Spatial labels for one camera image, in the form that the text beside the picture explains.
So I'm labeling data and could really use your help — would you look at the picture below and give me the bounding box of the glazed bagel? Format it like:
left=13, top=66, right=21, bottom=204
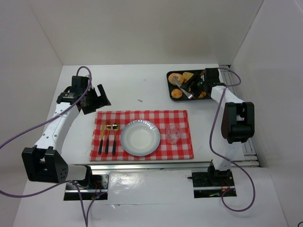
left=168, top=73, right=184, bottom=85

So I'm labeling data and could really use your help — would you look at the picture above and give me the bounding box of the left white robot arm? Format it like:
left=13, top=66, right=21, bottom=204
left=21, top=76, right=111, bottom=183

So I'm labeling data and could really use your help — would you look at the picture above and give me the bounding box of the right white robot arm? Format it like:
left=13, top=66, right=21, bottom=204
left=187, top=68, right=255, bottom=185

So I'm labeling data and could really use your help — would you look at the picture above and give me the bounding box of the sliced bread piece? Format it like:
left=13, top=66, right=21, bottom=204
left=182, top=72, right=194, bottom=83

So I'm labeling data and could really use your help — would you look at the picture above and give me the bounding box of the brown oblong pastry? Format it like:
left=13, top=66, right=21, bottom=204
left=198, top=92, right=207, bottom=99

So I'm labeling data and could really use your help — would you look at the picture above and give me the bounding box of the black baking tray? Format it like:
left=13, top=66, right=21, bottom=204
left=166, top=70, right=211, bottom=102

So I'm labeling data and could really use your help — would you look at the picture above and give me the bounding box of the small round bun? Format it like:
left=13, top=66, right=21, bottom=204
left=171, top=89, right=183, bottom=99

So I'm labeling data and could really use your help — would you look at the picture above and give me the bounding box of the white plate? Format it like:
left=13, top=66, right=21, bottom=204
left=120, top=119, right=161, bottom=157

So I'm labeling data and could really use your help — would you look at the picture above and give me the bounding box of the clear drinking glass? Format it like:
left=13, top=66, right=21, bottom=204
left=166, top=124, right=183, bottom=145

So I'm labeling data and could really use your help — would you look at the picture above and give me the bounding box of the red checkered cloth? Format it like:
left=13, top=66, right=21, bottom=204
left=89, top=110, right=194, bottom=162

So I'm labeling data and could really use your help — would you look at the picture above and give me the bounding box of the gold fork black handle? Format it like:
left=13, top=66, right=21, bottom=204
left=105, top=122, right=112, bottom=155

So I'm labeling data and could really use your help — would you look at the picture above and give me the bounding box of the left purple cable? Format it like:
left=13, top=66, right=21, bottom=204
left=0, top=66, right=109, bottom=227

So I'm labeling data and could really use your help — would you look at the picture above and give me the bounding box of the purple cable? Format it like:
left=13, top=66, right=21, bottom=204
left=210, top=67, right=256, bottom=212
left=0, top=66, right=109, bottom=227

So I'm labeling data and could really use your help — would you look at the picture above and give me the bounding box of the gold spoon black handle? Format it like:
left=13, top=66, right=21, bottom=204
left=112, top=123, right=120, bottom=156

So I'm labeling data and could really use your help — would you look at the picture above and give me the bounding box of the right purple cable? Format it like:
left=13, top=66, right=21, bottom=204
left=210, top=67, right=256, bottom=212

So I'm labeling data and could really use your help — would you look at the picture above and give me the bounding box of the gold knife black handle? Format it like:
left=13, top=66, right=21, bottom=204
left=98, top=122, right=106, bottom=155

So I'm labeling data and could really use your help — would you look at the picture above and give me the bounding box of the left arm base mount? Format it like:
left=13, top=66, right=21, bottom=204
left=63, top=174, right=109, bottom=201

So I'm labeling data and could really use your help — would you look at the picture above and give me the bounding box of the aluminium rail frame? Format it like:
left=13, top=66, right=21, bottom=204
left=219, top=65, right=260, bottom=167

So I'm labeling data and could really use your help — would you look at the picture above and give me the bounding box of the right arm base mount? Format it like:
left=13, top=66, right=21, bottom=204
left=187, top=172, right=237, bottom=199

